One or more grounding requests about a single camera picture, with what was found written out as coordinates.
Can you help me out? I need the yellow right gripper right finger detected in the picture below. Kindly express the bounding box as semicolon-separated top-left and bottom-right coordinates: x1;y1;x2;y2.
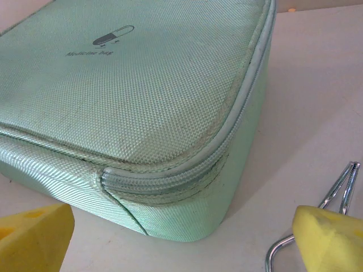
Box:
292;205;363;272

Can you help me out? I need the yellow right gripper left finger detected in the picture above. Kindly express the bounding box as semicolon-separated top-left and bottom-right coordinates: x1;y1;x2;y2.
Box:
0;203;76;272

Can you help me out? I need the mint green medicine bag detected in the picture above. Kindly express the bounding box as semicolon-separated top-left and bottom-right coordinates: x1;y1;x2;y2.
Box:
0;0;277;243

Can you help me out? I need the silver metal wire clip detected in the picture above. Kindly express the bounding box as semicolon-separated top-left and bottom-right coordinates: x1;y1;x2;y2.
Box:
265;161;361;272

